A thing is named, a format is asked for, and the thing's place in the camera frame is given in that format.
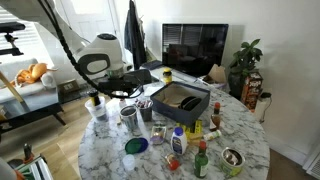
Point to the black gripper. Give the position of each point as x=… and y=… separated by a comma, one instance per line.
x=126, y=86

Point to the grey metal cup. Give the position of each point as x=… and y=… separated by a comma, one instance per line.
x=128, y=115

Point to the large clear plastic cup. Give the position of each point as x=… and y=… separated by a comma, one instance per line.
x=99, y=112

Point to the green plastic lid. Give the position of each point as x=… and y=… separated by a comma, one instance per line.
x=133, y=146

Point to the blue plastic lid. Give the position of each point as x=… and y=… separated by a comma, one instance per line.
x=144, y=144

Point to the dark grey cup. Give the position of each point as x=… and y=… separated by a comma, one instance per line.
x=145, y=108

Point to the navy blue cardboard box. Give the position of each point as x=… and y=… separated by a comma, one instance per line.
x=166, y=101

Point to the black round object in box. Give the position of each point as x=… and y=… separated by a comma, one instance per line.
x=189, y=103

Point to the small clear plastic cup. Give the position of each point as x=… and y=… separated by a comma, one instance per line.
x=129, y=162

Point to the orange snack box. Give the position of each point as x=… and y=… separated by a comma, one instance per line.
x=251, y=90

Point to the yellow lid supplement jar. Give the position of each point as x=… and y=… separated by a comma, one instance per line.
x=167, y=75

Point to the dark hanging jacket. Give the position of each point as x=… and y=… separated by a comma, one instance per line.
x=133, y=38

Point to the snack packet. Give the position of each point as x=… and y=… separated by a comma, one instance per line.
x=158, y=134

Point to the white bottle blue cap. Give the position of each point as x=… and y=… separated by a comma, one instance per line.
x=179, y=141

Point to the grey sofa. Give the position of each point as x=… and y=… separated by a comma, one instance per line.
x=40, y=99

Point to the black computer monitor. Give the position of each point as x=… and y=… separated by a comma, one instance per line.
x=193, y=48

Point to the orange plush toy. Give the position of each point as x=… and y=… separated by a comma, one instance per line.
x=32, y=74

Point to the small red cap bottle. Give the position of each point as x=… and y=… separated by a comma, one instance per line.
x=172, y=161

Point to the brown paper bag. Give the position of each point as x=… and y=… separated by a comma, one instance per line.
x=216, y=75

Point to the hot sauce bottle red cap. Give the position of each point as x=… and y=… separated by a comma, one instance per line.
x=215, y=118

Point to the small white green bottle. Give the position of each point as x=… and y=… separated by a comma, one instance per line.
x=212, y=135

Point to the green glass bottle red cap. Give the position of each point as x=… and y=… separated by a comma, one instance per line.
x=201, y=161

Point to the potted green plant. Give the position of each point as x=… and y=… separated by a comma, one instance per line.
x=244, y=61

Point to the green open tin can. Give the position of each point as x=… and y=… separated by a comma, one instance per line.
x=231, y=161

